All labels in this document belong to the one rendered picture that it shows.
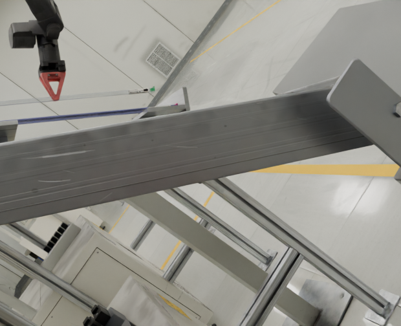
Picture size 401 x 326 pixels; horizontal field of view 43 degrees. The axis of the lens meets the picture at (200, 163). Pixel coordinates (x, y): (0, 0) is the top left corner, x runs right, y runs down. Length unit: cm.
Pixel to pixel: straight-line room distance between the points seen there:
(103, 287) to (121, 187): 152
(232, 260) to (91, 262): 63
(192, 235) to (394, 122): 101
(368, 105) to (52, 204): 27
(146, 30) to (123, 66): 74
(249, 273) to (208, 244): 15
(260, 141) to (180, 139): 7
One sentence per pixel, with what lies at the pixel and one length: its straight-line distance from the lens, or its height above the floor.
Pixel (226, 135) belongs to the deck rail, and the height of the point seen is 80.
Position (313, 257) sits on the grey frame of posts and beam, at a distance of 131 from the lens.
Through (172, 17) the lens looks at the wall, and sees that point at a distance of 914.
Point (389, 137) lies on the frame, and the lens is 47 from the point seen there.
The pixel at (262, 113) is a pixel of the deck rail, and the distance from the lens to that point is 46.
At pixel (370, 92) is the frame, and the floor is 73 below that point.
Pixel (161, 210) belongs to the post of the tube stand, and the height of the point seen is 59.
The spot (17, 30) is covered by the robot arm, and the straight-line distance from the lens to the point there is 150.
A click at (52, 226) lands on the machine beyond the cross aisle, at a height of 45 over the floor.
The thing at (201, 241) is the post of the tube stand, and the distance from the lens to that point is 143.
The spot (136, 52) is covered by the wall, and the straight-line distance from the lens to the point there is 885.
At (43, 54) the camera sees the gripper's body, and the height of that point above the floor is 109.
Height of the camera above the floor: 91
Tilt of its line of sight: 14 degrees down
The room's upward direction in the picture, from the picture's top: 53 degrees counter-clockwise
